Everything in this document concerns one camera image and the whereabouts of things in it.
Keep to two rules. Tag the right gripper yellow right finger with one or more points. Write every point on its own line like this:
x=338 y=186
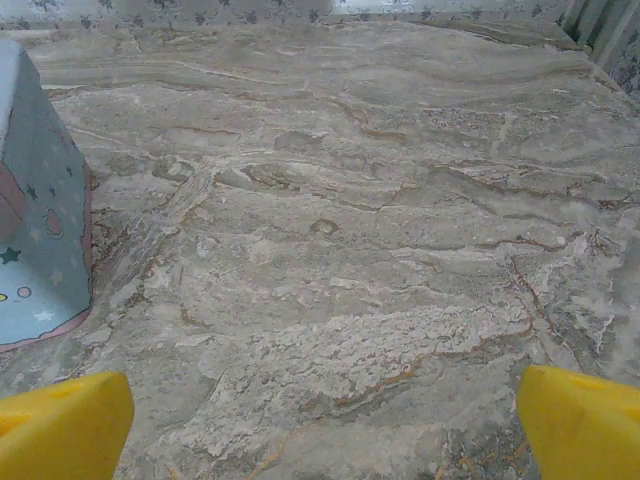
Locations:
x=585 y=430

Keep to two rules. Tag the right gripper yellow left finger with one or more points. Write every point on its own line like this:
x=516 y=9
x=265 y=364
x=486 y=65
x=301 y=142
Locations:
x=60 y=430

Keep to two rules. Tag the aluminium corner post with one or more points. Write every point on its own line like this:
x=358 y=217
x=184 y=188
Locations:
x=587 y=25

